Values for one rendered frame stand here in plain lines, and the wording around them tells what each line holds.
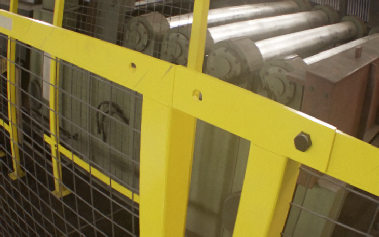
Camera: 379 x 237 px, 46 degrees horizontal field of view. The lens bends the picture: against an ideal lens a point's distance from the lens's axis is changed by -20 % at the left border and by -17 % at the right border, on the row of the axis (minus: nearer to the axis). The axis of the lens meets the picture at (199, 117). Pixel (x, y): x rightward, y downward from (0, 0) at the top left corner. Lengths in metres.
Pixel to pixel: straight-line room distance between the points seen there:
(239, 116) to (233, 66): 2.21
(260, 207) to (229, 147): 2.30
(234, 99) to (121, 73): 0.18
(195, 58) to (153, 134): 1.69
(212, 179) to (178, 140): 2.39
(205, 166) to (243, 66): 0.63
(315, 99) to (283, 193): 1.81
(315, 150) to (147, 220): 0.31
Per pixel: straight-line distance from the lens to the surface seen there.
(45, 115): 4.29
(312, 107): 2.41
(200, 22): 2.30
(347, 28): 4.32
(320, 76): 2.34
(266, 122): 0.55
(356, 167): 0.52
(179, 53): 2.98
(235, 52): 2.78
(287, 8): 4.59
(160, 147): 0.67
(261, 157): 0.57
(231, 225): 3.05
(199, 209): 3.22
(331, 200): 2.66
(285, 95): 2.64
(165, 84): 0.63
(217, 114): 0.58
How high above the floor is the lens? 2.06
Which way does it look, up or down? 25 degrees down
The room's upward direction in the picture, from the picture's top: 6 degrees clockwise
